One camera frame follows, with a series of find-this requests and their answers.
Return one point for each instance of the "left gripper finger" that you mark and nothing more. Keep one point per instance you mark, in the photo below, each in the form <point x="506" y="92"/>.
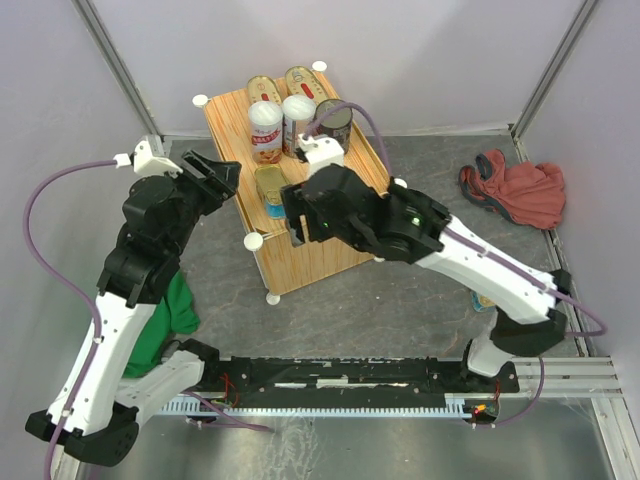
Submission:
<point x="226" y="176"/>
<point x="198" y="168"/>

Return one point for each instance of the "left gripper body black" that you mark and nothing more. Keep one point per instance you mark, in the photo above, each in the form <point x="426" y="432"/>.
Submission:
<point x="196" y="196"/>

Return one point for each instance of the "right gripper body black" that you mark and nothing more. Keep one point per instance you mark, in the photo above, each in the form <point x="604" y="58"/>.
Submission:
<point x="297" y="206"/>

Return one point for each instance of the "gold spam can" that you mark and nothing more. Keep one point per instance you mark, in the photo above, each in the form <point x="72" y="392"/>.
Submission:
<point x="270" y="180"/>
<point x="481" y="303"/>

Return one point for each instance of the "white-lid cylindrical can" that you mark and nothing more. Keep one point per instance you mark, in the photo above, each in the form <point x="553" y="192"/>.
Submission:
<point x="266" y="123"/>

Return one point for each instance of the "dark blue round can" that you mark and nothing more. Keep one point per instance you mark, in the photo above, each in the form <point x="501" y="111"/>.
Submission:
<point x="338" y="125"/>

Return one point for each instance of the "oval fish can front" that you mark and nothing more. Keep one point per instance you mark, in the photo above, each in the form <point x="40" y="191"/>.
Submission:
<point x="263" y="88"/>

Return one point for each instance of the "oval fish can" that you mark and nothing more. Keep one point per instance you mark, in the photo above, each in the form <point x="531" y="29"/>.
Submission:
<point x="302" y="81"/>
<point x="263" y="88"/>

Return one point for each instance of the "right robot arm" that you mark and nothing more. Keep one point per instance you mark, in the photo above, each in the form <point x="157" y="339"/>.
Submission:
<point x="405" y="225"/>

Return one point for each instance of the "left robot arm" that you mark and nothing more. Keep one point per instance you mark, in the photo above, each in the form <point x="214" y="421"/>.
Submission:
<point x="93" y="417"/>

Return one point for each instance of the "green cloth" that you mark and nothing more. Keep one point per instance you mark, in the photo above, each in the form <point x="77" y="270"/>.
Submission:
<point x="174" y="315"/>

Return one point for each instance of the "red cloth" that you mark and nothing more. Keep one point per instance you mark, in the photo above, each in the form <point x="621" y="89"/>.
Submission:
<point x="523" y="194"/>

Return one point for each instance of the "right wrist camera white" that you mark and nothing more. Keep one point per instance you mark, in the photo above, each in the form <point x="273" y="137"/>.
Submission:
<point x="319" y="152"/>

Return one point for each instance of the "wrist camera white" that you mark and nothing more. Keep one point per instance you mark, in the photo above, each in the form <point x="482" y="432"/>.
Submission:
<point x="319" y="152"/>
<point x="149" y="159"/>

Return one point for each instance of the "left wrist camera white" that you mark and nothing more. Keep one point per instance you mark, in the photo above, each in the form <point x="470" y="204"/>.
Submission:
<point x="149" y="159"/>

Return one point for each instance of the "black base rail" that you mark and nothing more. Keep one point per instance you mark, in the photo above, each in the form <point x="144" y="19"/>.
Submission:
<point x="341" y="383"/>

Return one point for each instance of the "light blue cable duct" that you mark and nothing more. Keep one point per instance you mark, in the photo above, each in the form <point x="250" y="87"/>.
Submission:
<point x="184" y="405"/>

